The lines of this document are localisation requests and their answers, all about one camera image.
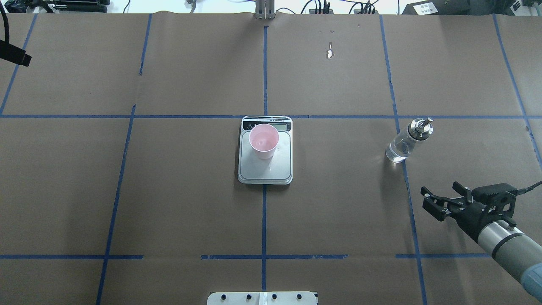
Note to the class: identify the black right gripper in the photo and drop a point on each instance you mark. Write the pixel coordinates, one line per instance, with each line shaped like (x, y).
(475, 219)

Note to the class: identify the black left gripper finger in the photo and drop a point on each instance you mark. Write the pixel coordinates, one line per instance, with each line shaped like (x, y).
(14, 54)

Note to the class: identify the glass sauce dispenser bottle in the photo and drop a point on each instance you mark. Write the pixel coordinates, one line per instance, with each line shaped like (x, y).
(416, 132)

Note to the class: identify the pink plastic cup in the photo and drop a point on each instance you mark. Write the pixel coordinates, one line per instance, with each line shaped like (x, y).
(264, 138)

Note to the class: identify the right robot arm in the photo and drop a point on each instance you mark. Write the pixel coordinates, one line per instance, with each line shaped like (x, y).
(515, 251)

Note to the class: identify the white digital kitchen scale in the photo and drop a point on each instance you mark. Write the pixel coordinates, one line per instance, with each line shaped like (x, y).
(277, 170)

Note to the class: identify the black device with label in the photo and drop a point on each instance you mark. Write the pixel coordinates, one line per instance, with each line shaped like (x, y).
(437, 7)

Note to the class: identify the black cable hub right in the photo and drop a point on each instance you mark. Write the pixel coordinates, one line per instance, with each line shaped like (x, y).
(366, 8)

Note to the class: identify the black cable hub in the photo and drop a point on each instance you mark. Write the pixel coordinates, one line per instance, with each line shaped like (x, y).
(321, 7)
(366, 8)

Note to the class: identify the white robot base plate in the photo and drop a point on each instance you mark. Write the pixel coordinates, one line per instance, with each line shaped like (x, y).
(264, 298)

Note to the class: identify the black cable hub left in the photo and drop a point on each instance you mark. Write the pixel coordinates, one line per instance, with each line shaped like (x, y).
(321, 7)

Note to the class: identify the aluminium frame post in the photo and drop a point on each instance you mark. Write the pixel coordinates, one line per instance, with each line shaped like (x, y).
(265, 9)

